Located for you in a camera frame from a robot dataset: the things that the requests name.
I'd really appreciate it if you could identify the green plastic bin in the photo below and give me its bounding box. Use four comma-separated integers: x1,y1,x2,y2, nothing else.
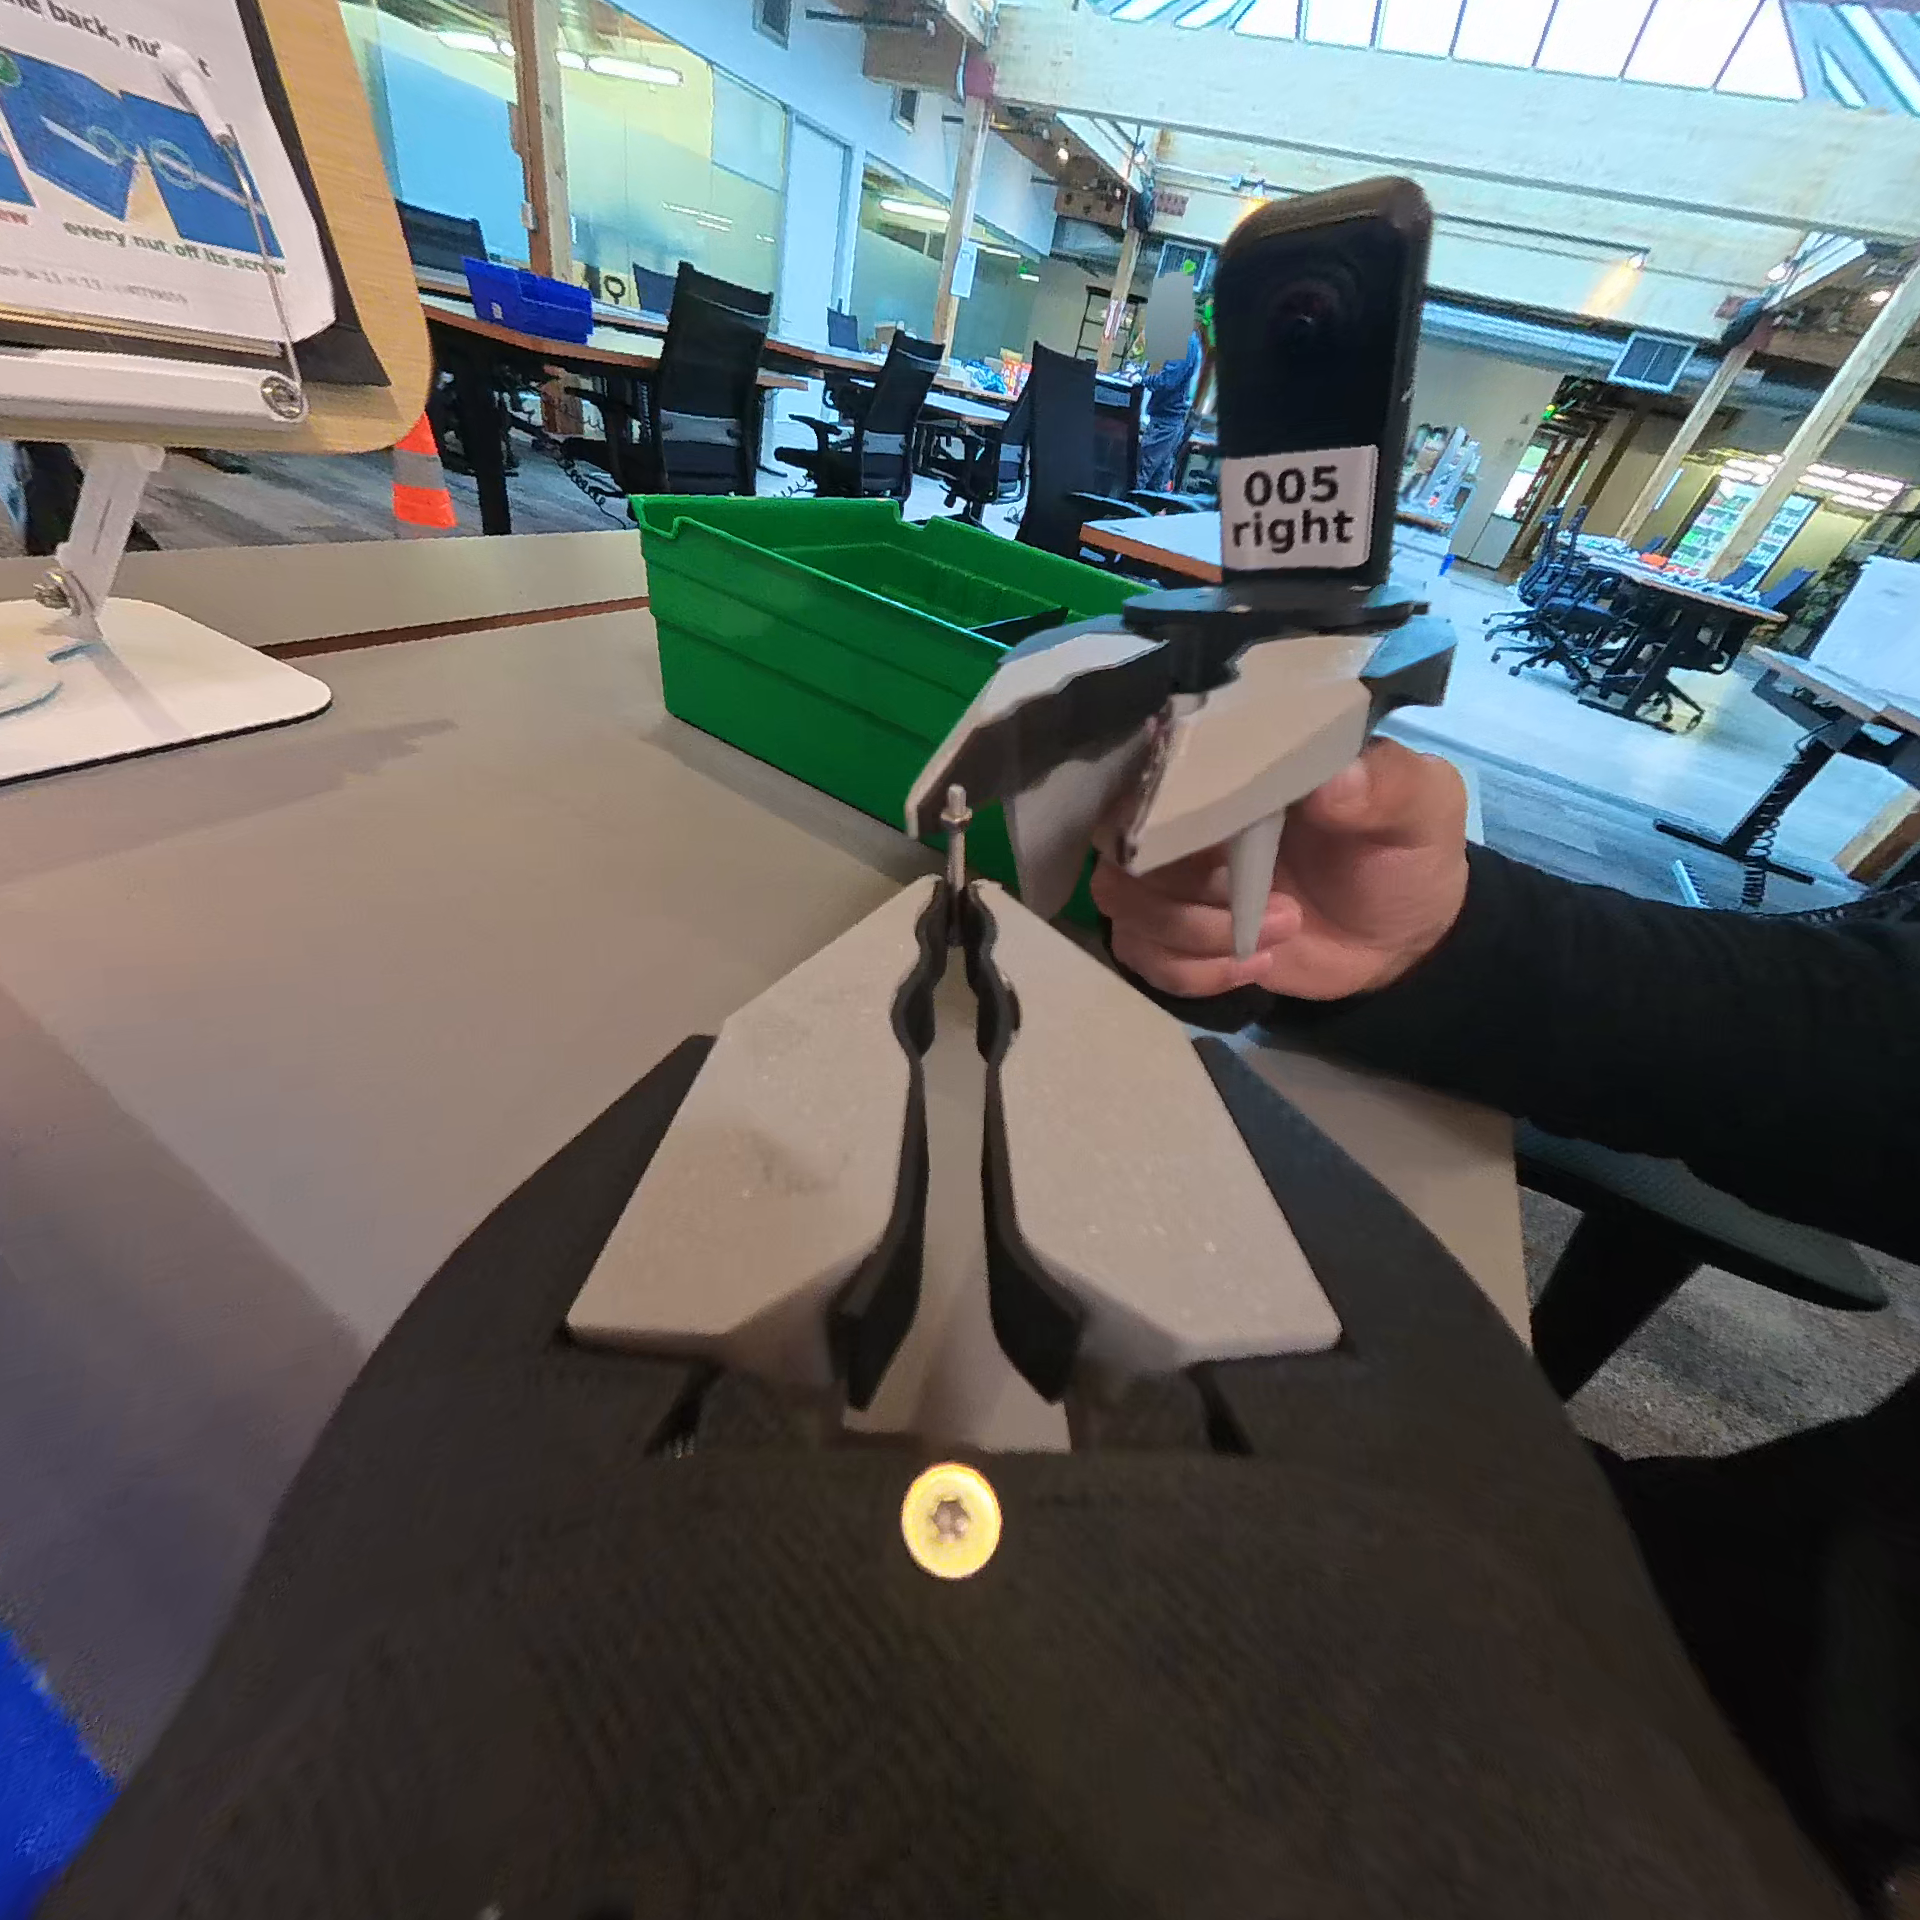
631,497,1202,923

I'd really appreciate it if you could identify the printed instruction sheet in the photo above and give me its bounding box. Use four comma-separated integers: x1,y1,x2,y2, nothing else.
0,0,338,351

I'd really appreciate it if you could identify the white-top office table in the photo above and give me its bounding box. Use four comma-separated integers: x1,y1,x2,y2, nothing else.
1080,510,1248,587

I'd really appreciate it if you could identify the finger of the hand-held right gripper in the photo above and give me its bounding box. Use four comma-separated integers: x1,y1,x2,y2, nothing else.
903,626,1186,903
1099,633,1394,960

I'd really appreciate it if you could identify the group of black office chairs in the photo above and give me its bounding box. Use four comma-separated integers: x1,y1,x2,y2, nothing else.
563,263,1202,560

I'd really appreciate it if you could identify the white document stand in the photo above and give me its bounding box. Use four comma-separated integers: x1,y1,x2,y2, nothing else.
0,345,337,785

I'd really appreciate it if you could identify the small blue crate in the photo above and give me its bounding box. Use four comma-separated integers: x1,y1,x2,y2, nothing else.
463,257,597,345

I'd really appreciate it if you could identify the person's right hand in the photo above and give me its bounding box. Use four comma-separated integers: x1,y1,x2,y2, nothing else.
1093,743,1472,1003

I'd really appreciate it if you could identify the blue plastic bin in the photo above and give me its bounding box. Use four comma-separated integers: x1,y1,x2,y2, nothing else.
0,1627,122,1920

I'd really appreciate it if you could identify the long wooden office table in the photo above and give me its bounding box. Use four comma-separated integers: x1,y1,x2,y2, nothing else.
417,271,811,538

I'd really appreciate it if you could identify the person's right forearm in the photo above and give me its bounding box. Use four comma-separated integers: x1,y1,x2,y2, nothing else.
1276,839,1920,1262

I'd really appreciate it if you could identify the white cardboard box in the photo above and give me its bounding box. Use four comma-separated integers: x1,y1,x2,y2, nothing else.
1808,555,1920,707

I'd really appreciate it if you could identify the black backing board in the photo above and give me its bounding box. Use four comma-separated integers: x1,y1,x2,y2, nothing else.
237,0,396,388

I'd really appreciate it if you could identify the black office chair armrest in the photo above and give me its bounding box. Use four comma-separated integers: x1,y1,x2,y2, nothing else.
1516,1118,1892,1404

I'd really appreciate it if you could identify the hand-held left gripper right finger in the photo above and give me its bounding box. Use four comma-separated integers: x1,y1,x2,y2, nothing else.
968,879,1344,1404

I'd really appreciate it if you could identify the cluttered office table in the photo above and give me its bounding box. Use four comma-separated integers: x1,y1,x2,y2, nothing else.
1485,510,1794,736

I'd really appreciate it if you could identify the orange traffic cone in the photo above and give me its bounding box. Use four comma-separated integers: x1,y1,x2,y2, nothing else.
392,411,460,530

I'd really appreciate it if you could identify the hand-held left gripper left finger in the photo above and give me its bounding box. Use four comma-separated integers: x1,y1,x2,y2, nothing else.
565,873,952,1414

